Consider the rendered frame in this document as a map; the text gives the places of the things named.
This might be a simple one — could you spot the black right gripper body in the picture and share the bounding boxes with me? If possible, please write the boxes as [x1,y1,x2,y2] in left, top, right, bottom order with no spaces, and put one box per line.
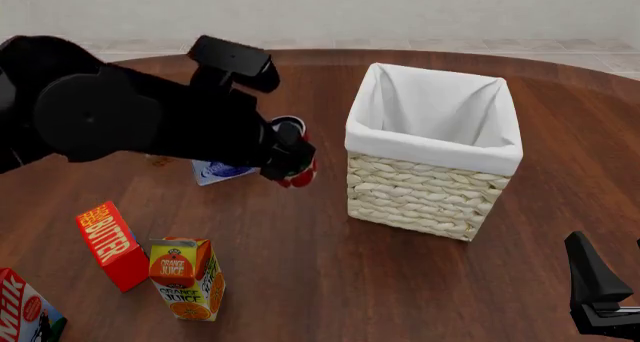
[569,299,640,342]

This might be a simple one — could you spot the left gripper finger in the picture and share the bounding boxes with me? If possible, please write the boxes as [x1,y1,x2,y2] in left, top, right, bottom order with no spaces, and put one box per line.
[259,160,291,182]
[273,120,318,171]

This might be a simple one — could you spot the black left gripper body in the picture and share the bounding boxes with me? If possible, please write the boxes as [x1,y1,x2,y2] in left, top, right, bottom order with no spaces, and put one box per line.
[253,119,284,175]

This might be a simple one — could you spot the red tomato sauce can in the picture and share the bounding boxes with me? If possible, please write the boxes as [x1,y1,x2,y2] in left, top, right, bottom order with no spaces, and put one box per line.
[269,115,320,189]

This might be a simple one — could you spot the woven basket with white liner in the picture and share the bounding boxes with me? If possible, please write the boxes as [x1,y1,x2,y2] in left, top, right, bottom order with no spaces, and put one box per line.
[344,62,525,243]

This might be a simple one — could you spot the white and blue box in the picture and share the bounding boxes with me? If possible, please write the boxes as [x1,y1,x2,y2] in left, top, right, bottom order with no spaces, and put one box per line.
[191,159,262,187]

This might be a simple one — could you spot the black plate on stalk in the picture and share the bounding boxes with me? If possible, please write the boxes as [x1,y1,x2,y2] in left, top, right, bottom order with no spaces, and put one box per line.
[187,34,281,94]

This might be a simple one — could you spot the orange juice carton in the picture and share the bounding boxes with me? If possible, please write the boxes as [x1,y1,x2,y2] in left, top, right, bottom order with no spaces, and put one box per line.
[148,237,227,323]

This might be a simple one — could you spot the red butter box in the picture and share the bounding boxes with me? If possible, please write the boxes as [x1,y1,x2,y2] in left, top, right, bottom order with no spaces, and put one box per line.
[75,200,151,294]

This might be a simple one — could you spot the red and white milk carton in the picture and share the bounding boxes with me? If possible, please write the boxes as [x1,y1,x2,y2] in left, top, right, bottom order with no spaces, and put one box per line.
[0,267,68,342]

